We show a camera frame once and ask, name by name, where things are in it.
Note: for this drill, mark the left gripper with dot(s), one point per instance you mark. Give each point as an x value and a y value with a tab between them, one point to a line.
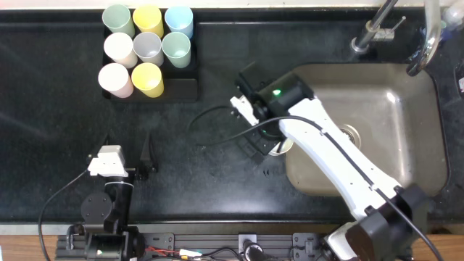
136	173

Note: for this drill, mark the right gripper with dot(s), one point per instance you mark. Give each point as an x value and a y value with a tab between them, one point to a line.
257	146

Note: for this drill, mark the white cup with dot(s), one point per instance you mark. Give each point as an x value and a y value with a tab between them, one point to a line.
284	149

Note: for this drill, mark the pink cup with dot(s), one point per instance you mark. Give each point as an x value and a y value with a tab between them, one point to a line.
114	78

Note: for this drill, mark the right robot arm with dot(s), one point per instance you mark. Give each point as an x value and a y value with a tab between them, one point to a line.
337	156

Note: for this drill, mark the yellow cup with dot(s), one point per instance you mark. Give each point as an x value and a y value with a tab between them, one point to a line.
146	77
146	18

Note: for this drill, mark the black tray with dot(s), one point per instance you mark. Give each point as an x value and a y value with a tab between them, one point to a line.
181	88

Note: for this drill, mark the cream cup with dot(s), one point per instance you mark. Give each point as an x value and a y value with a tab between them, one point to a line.
119	47

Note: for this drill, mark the grey cup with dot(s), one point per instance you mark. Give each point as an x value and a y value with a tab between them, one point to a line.
146	46

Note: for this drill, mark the green cup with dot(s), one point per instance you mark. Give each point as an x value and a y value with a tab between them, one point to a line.
175	47
116	18

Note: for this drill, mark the blue cup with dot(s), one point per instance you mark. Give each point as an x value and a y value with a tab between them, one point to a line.
178	19

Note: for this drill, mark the steel sink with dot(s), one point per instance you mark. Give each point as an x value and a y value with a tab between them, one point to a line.
398	108

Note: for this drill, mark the steel tap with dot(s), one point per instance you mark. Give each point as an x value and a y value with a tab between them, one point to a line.
364	38

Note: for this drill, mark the clear labelled plastic pack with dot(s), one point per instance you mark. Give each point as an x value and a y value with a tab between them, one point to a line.
461	83

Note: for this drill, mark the blue soap bottle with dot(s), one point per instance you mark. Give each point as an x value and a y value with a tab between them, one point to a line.
453	18

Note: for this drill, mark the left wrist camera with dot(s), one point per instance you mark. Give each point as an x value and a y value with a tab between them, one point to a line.
107	161

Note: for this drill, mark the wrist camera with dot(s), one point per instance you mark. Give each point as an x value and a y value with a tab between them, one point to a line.
243	108
107	161

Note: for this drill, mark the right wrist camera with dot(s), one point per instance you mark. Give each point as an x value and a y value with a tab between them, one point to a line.
243	108

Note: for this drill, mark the mounting rail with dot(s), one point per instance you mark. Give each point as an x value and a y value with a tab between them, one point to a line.
217	243

